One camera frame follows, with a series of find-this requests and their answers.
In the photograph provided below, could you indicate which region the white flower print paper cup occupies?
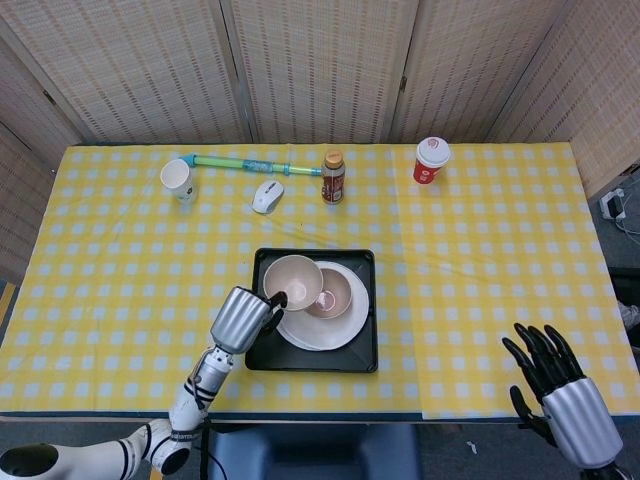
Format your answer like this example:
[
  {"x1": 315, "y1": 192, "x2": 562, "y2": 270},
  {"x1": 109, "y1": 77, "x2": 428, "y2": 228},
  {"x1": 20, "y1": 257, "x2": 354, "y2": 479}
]
[{"x1": 159, "y1": 159, "x2": 200, "y2": 205}]

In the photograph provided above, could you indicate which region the red white lidded coffee cup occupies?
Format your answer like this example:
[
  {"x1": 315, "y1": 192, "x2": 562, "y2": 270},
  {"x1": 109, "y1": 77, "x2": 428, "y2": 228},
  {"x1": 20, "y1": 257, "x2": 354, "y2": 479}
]
[{"x1": 412, "y1": 137, "x2": 452, "y2": 186}]

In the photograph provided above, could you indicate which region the beige bowl with pink bottom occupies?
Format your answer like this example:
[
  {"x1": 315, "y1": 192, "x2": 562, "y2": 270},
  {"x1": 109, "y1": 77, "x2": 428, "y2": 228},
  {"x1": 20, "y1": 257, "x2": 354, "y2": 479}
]
[{"x1": 303, "y1": 268, "x2": 354, "y2": 320}]

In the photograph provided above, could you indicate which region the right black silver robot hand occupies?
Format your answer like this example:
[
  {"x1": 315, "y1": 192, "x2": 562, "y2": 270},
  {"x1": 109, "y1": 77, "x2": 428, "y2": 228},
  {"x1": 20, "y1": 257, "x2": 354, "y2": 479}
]
[{"x1": 501, "y1": 322, "x2": 625, "y2": 471}]

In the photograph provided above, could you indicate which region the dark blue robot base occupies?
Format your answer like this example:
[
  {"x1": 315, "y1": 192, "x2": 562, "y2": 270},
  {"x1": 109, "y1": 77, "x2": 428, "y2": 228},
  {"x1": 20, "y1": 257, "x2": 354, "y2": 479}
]
[{"x1": 207, "y1": 423, "x2": 421, "y2": 480}]

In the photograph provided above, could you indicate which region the green blue water squirter tube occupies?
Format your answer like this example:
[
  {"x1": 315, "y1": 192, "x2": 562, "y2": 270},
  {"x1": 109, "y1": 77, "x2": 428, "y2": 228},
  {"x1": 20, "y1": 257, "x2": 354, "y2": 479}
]
[{"x1": 180, "y1": 154, "x2": 324, "y2": 178}]

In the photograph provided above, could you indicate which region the brown drink bottle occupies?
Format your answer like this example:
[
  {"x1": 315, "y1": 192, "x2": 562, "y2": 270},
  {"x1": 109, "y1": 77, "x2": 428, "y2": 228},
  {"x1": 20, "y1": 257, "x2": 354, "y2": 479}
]
[{"x1": 320, "y1": 151, "x2": 347, "y2": 206}]

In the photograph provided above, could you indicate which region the grey shoe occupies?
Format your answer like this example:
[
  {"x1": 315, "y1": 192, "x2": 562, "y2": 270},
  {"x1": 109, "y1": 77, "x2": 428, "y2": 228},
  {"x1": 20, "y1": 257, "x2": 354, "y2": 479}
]
[{"x1": 619, "y1": 302, "x2": 640, "y2": 346}]

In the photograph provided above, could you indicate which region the woven folding screen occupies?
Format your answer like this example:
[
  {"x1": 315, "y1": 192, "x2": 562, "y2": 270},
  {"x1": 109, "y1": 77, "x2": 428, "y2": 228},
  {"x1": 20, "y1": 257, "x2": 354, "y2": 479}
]
[{"x1": 0, "y1": 0, "x2": 640, "y2": 281}]

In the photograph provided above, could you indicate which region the white computer mouse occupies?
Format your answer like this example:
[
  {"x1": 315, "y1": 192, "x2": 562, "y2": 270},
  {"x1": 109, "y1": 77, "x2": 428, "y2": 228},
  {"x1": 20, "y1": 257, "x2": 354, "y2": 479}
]
[{"x1": 251, "y1": 180, "x2": 285, "y2": 215}]

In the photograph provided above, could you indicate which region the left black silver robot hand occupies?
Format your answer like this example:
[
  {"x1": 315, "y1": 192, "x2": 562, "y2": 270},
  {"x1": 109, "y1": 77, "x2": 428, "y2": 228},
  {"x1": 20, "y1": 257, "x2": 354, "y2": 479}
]
[{"x1": 209, "y1": 286, "x2": 289, "y2": 355}]

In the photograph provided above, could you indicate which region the white power adapter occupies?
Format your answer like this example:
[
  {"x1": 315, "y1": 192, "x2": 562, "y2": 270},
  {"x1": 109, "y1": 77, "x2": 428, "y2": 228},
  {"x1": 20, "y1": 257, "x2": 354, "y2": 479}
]
[{"x1": 598, "y1": 188, "x2": 629, "y2": 221}]

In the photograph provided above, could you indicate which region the yellow white checked tablecloth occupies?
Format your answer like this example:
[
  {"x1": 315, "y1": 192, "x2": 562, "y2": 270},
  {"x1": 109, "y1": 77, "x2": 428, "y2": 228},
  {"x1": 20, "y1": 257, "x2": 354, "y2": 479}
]
[{"x1": 0, "y1": 143, "x2": 640, "y2": 420}]

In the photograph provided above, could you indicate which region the white paper plate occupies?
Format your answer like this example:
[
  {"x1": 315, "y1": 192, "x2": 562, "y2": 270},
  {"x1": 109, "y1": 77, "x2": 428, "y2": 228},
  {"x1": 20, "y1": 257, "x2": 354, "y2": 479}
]
[
  {"x1": 276, "y1": 260, "x2": 371, "y2": 350},
  {"x1": 277, "y1": 327, "x2": 326, "y2": 353}
]

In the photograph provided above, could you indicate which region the plain beige bowl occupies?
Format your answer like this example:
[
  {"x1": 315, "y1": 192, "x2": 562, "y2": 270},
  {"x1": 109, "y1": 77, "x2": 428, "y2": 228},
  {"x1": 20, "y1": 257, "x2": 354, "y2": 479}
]
[{"x1": 263, "y1": 254, "x2": 324, "y2": 313}]

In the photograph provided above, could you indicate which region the black square plastic tray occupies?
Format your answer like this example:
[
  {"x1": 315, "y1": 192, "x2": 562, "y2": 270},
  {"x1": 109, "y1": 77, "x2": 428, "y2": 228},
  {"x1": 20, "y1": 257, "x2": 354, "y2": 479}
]
[{"x1": 244, "y1": 247, "x2": 379, "y2": 374}]

